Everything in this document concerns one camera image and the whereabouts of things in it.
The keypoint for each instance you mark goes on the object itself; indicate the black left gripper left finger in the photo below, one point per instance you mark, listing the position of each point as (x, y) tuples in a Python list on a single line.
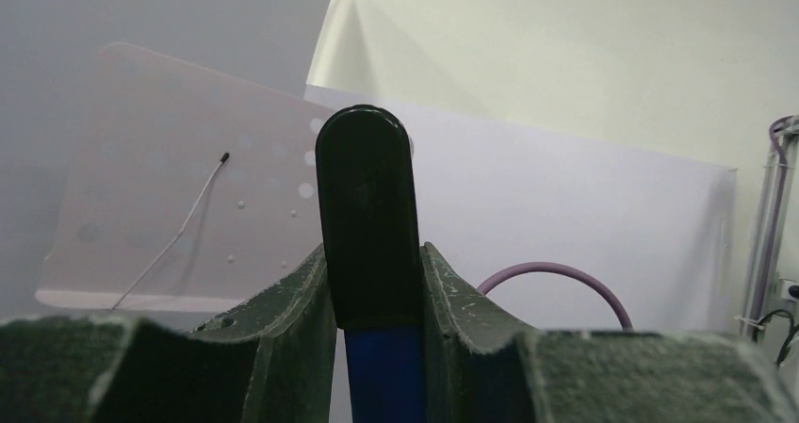
[(269, 359)]

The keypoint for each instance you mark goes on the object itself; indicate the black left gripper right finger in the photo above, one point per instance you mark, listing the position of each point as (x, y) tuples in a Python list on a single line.
[(485, 365)]

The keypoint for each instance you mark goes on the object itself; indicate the blue black stapler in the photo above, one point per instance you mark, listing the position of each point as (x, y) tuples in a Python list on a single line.
[(367, 207)]

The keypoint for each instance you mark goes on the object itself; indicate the white perforated music stand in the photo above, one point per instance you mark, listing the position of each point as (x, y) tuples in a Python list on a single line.
[(190, 190)]

